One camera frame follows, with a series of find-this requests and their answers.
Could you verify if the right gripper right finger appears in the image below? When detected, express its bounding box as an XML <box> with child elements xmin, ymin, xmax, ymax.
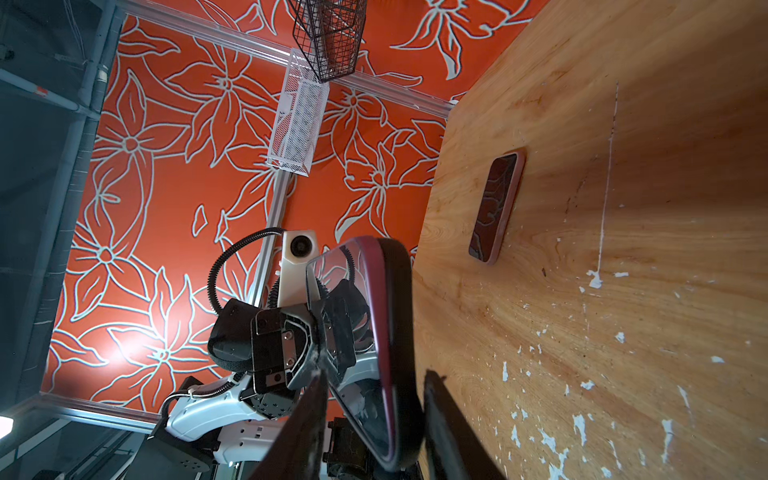
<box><xmin>424</xmin><ymin>370</ymin><xmax>505</xmax><ymax>480</ymax></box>

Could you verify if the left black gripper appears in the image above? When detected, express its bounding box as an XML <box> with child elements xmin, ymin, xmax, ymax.
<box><xmin>250</xmin><ymin>304</ymin><xmax>331</xmax><ymax>395</ymax></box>

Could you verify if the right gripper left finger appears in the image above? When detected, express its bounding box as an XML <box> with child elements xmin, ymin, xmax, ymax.
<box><xmin>250</xmin><ymin>371</ymin><xmax>328</xmax><ymax>480</ymax></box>

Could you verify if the black smartphone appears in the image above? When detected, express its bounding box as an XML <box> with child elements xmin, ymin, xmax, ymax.
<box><xmin>306</xmin><ymin>236</ymin><xmax>398</xmax><ymax>471</ymax></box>
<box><xmin>468</xmin><ymin>148</ymin><xmax>526</xmax><ymax>265</ymax></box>

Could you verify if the black phone case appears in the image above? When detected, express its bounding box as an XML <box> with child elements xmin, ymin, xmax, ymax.
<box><xmin>378</xmin><ymin>239</ymin><xmax>424</xmax><ymax>472</ymax></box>

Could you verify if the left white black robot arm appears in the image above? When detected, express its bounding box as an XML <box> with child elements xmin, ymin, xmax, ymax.
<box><xmin>134</xmin><ymin>227</ymin><xmax>333</xmax><ymax>479</ymax></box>

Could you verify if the clear plastic bin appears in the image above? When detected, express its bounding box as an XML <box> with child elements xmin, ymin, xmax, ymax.
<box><xmin>266</xmin><ymin>49</ymin><xmax>330</xmax><ymax>177</ymax></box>

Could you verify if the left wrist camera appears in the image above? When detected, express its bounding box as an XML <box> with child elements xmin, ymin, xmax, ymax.
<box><xmin>277</xmin><ymin>230</ymin><xmax>320</xmax><ymax>307</ymax></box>

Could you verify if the black wire basket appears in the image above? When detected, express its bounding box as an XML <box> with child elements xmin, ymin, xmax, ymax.
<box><xmin>288</xmin><ymin>0</ymin><xmax>367</xmax><ymax>83</ymax></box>

